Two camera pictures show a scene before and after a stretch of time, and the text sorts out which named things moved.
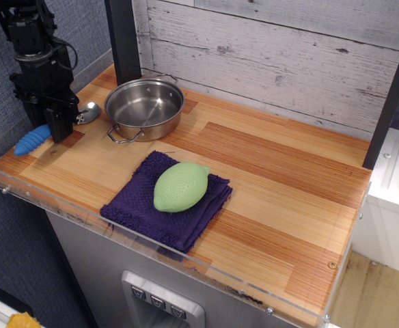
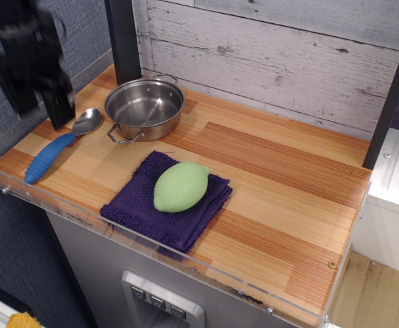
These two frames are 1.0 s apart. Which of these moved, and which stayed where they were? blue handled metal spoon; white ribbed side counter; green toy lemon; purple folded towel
Moved: blue handled metal spoon
Stayed: green toy lemon; white ribbed side counter; purple folded towel
